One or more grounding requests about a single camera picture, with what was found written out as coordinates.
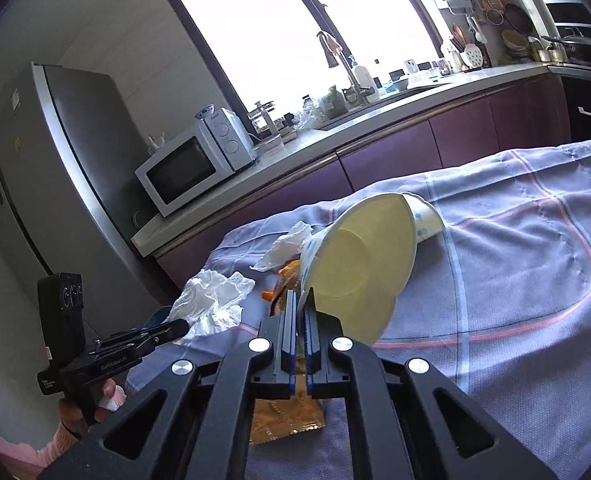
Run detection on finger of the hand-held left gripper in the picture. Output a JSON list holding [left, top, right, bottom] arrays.
[[95, 317, 190, 357]]

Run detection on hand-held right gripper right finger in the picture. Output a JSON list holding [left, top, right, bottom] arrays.
[[303, 286, 559, 480]]

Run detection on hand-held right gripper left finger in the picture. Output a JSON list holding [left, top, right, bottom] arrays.
[[38, 289, 299, 480]]

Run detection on blue plastic bin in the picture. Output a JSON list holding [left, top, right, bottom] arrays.
[[142, 307, 173, 333]]

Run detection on white tissue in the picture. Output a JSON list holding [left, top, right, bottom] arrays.
[[168, 269, 256, 345], [251, 221, 313, 272]]

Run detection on paper cup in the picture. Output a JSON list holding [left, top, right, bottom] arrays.
[[298, 191, 446, 346]]

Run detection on person's left hand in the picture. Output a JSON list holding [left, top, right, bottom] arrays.
[[58, 379, 127, 436]]

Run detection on orange snack wrapper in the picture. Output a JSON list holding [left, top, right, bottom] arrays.
[[249, 335, 329, 446]]

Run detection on silver refrigerator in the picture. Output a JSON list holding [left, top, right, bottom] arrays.
[[0, 62, 176, 306]]

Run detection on white microwave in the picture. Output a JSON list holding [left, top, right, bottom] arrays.
[[135, 120, 236, 218]]

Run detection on checked grey cloth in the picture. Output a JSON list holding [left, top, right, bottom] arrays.
[[125, 137, 591, 480]]

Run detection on metal countertop rack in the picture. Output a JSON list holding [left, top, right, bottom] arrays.
[[249, 100, 281, 133]]

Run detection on purple kitchen cabinets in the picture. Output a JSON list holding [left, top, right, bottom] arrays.
[[155, 77, 571, 291]]

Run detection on glass jar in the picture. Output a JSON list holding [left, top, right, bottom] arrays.
[[325, 87, 349, 113]]

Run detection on white soap bottle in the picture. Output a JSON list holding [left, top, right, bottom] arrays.
[[353, 62, 376, 101]]

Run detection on metal faucet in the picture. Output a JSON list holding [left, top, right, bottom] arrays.
[[317, 31, 363, 106]]

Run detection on kitchen window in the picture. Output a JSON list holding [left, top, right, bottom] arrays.
[[162, 0, 446, 121]]

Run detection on black built-in oven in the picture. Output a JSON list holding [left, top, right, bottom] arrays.
[[560, 67, 591, 141]]

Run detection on hanging frying pan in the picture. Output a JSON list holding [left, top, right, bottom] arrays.
[[503, 2, 531, 36]]

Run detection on steel pot with lid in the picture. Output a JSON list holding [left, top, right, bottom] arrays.
[[540, 30, 591, 61]]

